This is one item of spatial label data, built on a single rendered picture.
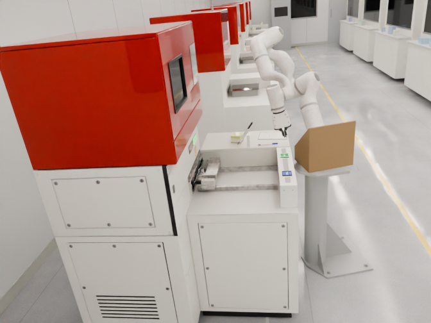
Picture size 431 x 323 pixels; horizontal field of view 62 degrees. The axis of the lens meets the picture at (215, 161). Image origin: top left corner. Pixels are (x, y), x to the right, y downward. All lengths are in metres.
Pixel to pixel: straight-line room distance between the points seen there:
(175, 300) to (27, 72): 1.41
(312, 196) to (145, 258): 1.22
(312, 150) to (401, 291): 1.15
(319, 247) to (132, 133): 1.69
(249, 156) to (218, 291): 0.92
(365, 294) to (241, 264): 0.96
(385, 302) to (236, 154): 1.38
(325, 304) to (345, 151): 1.03
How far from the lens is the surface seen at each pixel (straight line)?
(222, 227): 2.08
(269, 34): 2.42
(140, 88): 1.63
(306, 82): 2.53
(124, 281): 2.21
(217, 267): 2.27
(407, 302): 2.81
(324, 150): 2.44
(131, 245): 2.03
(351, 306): 2.70
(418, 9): 8.45
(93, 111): 1.74
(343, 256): 3.05
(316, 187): 2.56
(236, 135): 2.55
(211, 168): 2.44
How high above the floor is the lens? 1.91
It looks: 24 degrees down
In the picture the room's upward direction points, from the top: 6 degrees counter-clockwise
